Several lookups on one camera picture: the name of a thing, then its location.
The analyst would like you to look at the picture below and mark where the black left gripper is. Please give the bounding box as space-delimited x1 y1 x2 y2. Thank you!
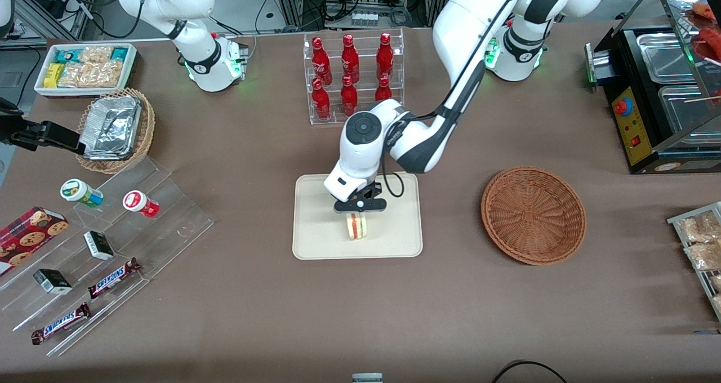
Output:
333 182 389 214

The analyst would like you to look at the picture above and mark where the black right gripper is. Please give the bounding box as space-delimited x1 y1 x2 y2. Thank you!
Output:
0 98 80 150

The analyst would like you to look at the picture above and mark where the layered sandwich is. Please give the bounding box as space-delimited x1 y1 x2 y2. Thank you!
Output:
345 212 368 241

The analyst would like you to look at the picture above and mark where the beige rectangular plastic tray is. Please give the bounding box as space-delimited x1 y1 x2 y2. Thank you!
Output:
292 172 424 260

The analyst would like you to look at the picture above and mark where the wicker basket holding foil trays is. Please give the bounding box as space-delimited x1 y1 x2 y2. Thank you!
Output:
75 87 156 175

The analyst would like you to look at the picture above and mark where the empty brown wicker basket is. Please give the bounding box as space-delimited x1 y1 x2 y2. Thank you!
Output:
480 166 587 266

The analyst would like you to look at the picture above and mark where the tray of packaged snacks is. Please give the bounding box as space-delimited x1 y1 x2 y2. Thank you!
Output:
667 201 721 322

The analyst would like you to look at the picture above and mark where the white plastic snack bin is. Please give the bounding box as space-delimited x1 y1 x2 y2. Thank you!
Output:
33 42 138 98

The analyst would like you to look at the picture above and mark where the stack of aluminium foil trays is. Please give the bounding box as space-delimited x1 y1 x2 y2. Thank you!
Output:
78 95 142 161

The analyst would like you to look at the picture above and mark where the green lidded cup with sunflower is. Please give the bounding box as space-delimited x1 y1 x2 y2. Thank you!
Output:
60 178 105 208

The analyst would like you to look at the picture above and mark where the yellow snack packet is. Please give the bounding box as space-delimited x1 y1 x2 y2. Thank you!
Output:
43 63 66 89

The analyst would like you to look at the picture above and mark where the large clear bag of crackers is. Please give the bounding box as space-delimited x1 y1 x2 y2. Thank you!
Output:
58 60 123 88

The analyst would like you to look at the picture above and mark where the small clear bag of crackers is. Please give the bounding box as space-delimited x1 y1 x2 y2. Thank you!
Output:
78 46 114 64

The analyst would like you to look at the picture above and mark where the red lidded yogurt cup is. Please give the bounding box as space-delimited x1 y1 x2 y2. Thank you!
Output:
122 190 161 219

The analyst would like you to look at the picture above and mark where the red tartan cookie box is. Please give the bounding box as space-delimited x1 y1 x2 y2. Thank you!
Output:
0 206 70 277

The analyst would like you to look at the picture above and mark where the clear acrylic bottle rack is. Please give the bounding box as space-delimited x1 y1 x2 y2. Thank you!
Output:
302 28 406 127

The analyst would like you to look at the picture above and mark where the small black carton box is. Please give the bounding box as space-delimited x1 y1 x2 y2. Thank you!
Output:
32 268 73 296
83 230 115 261

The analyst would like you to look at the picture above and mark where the clear acrylic stepped display stand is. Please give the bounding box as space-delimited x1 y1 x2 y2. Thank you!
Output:
0 156 215 357

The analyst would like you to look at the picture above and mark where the Snickers chocolate bar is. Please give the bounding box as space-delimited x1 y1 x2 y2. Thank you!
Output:
87 257 142 300
30 302 92 346

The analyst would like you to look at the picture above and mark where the black hot food warmer cabinet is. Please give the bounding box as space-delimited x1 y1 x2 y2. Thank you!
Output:
585 0 721 175

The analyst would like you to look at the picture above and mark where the steel food pan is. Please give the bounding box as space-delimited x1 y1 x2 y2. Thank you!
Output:
657 84 721 134
635 32 700 86

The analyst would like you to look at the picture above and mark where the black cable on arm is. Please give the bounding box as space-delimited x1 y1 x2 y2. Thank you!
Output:
381 157 407 198

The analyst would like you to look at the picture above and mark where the aluminium frame structure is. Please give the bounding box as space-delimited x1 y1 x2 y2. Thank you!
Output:
14 0 103 47

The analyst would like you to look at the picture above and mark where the black cable on table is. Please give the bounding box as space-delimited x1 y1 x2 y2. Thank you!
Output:
491 360 570 383

